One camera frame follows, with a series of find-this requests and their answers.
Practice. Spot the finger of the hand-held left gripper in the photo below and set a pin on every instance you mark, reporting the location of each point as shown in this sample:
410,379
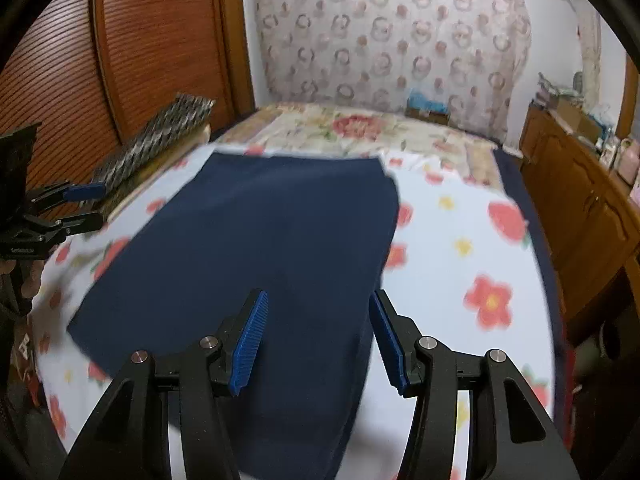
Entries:
75,225
85,191

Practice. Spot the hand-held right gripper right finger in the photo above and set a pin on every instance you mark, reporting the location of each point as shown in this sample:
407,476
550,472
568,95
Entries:
392,345

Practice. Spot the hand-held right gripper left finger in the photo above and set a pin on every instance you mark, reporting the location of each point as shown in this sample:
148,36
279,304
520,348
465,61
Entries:
247,345

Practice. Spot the navy printed t-shirt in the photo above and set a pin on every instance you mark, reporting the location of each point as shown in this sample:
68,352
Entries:
250,220

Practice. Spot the person's left hand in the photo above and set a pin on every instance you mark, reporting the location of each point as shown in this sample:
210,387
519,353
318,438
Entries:
31,280

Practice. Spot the dark patterned cushion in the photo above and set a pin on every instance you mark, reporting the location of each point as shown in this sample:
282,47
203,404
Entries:
160,130

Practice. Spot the white red-flower blanket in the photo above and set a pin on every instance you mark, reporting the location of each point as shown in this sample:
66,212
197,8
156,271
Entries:
450,240

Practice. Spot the wooden slatted wardrobe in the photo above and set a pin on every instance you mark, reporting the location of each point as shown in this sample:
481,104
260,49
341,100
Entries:
150,35

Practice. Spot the beige floral bedsheet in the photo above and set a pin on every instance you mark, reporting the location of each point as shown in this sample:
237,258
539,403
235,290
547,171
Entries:
350,125

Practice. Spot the wooden cabinet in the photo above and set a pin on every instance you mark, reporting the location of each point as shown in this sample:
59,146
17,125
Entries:
575,185

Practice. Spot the plain cardboard box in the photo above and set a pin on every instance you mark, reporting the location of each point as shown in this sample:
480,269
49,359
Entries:
567,112

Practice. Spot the pink jug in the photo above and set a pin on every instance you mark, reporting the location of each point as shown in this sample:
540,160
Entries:
630,162

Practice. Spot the stack of newspapers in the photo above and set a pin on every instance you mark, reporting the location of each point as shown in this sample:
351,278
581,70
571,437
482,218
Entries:
552,87

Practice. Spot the lace curtain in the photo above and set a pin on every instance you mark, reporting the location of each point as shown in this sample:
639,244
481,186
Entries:
589,60

